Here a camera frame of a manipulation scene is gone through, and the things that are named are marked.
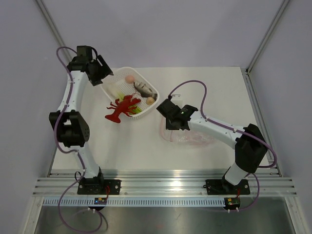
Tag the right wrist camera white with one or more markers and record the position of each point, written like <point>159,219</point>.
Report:
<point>176,99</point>

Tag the clear zip top bag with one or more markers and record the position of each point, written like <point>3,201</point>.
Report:
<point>184,137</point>

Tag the grey toy fish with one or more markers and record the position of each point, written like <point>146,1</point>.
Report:
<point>144,90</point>

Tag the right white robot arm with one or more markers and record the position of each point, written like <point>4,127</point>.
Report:
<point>247,142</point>

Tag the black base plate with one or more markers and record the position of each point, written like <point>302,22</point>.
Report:
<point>223,187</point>
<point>113,186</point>

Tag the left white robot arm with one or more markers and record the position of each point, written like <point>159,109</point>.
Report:
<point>71,131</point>

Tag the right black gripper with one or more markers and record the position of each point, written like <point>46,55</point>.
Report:
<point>168,125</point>

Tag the small circuit board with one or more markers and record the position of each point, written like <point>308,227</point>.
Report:
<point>100,201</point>
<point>232,202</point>

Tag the white slotted cable duct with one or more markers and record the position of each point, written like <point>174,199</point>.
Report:
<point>137,202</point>

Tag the white plastic basket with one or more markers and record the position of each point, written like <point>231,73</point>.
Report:
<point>121,83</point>

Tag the aluminium frame post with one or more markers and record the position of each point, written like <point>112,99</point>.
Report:
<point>268,34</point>
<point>51,25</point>

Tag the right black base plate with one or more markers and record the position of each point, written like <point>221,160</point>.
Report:
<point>223,187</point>

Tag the right small circuit board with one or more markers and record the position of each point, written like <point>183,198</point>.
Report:
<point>232,202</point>

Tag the left aluminium frame post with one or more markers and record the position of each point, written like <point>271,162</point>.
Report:
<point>51,25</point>

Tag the aluminium mounting rail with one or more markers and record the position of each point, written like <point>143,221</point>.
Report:
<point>168,183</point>

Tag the pink toy egg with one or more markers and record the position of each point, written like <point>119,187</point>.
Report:
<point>129,79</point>

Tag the green toy leek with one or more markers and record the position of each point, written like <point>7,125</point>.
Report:
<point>116,93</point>

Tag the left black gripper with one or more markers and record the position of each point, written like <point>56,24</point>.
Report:
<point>104,71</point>

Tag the left small circuit board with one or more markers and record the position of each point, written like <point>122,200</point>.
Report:
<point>100,201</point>

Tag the red toy lobster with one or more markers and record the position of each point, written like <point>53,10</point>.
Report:
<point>126,106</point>

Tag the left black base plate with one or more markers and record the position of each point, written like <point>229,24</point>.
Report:
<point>113,186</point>

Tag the right aluminium frame post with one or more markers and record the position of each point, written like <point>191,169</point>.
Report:
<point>268,34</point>

